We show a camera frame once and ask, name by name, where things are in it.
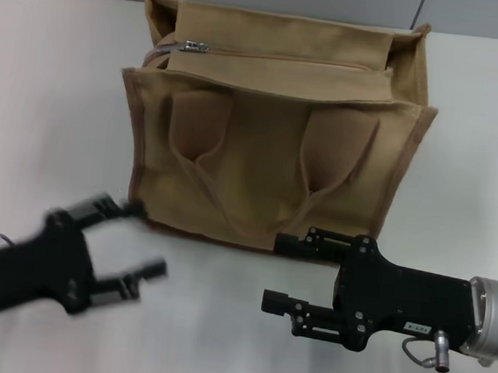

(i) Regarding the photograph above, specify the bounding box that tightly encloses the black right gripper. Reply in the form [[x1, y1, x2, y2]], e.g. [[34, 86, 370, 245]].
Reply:
[[258, 222, 489, 364]]

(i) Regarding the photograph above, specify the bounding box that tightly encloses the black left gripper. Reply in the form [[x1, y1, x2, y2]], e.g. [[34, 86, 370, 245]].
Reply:
[[0, 183, 176, 348]]

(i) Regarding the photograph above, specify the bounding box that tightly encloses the khaki canvas food bag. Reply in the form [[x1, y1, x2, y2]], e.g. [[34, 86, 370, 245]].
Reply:
[[105, 0, 450, 271]]

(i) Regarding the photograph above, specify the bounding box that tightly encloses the silver metal zipper pull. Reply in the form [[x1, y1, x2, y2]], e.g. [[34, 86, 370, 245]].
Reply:
[[154, 37, 212, 60]]

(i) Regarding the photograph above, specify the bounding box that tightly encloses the right gripper cable with connector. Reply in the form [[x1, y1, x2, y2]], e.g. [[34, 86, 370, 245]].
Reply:
[[398, 325, 455, 373]]

